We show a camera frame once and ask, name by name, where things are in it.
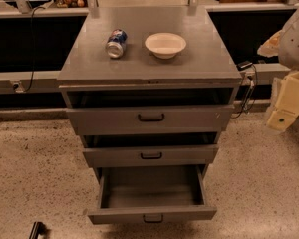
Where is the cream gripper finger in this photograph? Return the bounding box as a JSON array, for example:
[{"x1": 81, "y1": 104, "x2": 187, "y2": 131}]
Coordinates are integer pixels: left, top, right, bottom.
[
  {"x1": 257, "y1": 30, "x2": 283, "y2": 58},
  {"x1": 265, "y1": 110, "x2": 296, "y2": 132}
]

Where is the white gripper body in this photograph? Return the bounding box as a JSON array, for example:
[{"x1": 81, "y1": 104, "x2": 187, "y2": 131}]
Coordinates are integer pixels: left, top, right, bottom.
[{"x1": 272, "y1": 71, "x2": 299, "y2": 118}]

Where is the grey bottom drawer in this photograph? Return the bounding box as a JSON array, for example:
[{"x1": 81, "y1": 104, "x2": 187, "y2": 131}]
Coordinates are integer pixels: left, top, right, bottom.
[{"x1": 88, "y1": 165, "x2": 216, "y2": 224}]

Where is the grey drawer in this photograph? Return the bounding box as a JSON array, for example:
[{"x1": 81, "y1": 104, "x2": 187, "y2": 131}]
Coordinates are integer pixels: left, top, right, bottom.
[
  {"x1": 88, "y1": 165, "x2": 216, "y2": 224},
  {"x1": 83, "y1": 133, "x2": 218, "y2": 168},
  {"x1": 66, "y1": 100, "x2": 234, "y2": 135}
]

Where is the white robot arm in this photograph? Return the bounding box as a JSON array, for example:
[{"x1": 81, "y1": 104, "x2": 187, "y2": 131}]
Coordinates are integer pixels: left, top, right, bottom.
[{"x1": 257, "y1": 7, "x2": 299, "y2": 132}]

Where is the grey top drawer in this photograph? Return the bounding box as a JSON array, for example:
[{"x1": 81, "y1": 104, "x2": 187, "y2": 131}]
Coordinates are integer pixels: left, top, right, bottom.
[{"x1": 66, "y1": 100, "x2": 234, "y2": 135}]

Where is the grey middle drawer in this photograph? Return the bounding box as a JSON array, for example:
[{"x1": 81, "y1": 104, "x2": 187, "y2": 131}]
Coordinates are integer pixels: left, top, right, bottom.
[{"x1": 83, "y1": 133, "x2": 218, "y2": 168}]

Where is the grey drawer cabinet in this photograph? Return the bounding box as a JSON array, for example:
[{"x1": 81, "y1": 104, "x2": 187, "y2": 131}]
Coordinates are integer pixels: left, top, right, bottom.
[{"x1": 56, "y1": 5, "x2": 243, "y2": 181}]

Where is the black power adapter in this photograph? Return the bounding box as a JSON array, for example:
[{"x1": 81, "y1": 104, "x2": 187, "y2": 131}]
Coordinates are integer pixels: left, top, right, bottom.
[{"x1": 237, "y1": 61, "x2": 253, "y2": 71}]

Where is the white bowl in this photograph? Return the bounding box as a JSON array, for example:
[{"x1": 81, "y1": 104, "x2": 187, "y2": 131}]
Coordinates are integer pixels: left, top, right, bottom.
[{"x1": 145, "y1": 33, "x2": 186, "y2": 59}]

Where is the blue soda can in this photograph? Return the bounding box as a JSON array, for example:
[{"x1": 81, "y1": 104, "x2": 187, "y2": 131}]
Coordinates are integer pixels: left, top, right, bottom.
[{"x1": 106, "y1": 29, "x2": 128, "y2": 59}]

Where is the black object on floor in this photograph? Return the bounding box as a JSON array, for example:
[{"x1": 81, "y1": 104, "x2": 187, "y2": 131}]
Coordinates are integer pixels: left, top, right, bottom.
[{"x1": 28, "y1": 221, "x2": 47, "y2": 239}]

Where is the black cables right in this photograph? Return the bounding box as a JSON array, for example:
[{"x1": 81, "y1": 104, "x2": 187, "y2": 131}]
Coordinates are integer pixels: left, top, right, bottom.
[{"x1": 231, "y1": 63, "x2": 259, "y2": 120}]

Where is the black cable left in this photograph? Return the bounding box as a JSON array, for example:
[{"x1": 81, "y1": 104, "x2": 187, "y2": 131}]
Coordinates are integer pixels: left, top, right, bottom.
[{"x1": 23, "y1": 5, "x2": 47, "y2": 93}]

